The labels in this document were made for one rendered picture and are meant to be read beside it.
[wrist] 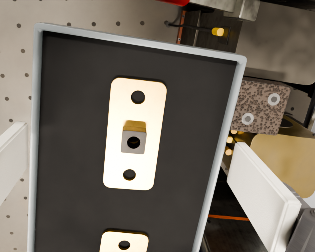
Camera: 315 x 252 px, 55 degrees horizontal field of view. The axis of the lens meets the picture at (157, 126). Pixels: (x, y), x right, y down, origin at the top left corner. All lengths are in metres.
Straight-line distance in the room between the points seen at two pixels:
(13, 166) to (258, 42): 0.23
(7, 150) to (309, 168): 0.31
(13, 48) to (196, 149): 0.55
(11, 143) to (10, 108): 0.57
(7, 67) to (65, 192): 0.51
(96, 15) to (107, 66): 0.46
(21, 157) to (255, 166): 0.13
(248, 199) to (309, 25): 0.20
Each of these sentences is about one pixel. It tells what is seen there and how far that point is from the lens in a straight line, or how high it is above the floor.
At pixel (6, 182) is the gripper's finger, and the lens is 0.17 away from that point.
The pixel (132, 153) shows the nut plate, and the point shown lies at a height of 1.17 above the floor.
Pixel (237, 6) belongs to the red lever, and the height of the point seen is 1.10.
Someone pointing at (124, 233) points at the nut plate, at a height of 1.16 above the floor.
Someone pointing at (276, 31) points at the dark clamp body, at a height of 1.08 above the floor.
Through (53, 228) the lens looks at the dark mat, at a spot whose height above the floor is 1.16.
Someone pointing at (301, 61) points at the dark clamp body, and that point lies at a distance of 0.33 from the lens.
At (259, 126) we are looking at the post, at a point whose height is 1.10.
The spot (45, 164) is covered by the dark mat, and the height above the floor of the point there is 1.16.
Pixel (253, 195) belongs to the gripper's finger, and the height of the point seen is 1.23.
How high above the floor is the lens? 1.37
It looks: 70 degrees down
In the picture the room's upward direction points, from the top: 166 degrees clockwise
